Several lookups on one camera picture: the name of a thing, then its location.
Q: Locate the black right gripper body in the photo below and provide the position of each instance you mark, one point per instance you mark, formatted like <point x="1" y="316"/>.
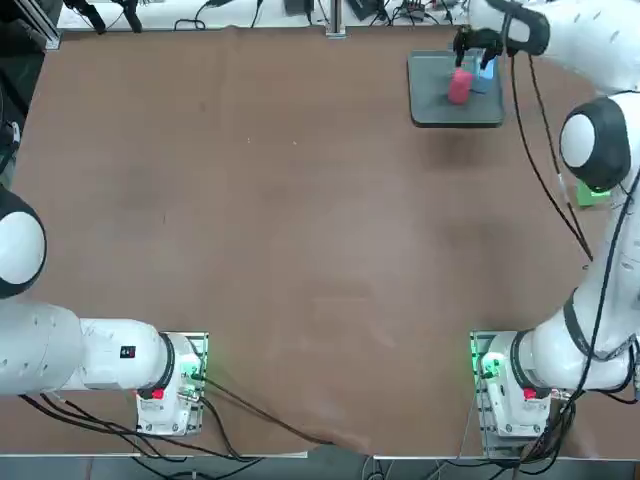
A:
<point x="480" y="39"/>

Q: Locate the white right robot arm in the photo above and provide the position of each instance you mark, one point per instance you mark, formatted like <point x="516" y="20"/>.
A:
<point x="590" y="40"/>

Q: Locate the aluminium profile rail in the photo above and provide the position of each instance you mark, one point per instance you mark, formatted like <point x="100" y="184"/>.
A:
<point x="47" y="35"/>

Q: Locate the green foam cube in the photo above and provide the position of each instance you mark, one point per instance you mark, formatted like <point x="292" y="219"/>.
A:
<point x="592" y="197"/>

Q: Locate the gray square tray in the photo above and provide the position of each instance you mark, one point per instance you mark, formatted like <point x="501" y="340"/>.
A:
<point x="430" y="100"/>

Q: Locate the red foam cube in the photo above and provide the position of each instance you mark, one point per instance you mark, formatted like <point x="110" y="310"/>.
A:
<point x="459" y="87"/>

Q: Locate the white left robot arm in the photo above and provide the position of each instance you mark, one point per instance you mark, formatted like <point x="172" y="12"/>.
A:
<point x="100" y="350"/>

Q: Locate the upright post with bracket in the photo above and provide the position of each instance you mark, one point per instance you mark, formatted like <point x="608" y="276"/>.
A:
<point x="336" y="20"/>

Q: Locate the black stand leg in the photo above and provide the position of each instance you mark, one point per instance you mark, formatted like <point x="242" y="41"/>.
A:
<point x="95" y="17"/>
<point x="132" y="20"/>

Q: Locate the blue foam cube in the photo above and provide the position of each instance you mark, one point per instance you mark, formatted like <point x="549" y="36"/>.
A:
<point x="482" y="85"/>

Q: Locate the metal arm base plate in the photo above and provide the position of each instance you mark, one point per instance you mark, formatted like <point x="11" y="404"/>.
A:
<point x="480" y="440"/>
<point x="197" y="345"/>

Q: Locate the ribbed black power adapter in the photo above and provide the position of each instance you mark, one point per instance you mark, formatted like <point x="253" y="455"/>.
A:
<point x="367" y="10"/>

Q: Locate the orange and black hub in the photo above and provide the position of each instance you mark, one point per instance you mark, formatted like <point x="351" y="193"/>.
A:
<point x="415" y="10"/>

